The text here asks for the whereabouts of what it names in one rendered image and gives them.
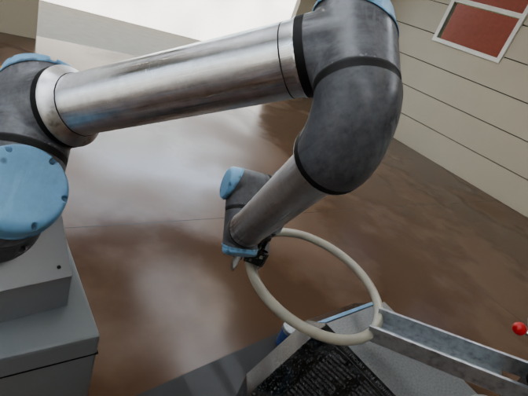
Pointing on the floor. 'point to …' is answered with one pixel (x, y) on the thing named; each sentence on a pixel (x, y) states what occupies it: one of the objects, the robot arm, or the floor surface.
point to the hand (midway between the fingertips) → (242, 269)
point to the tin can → (284, 333)
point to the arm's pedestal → (50, 348)
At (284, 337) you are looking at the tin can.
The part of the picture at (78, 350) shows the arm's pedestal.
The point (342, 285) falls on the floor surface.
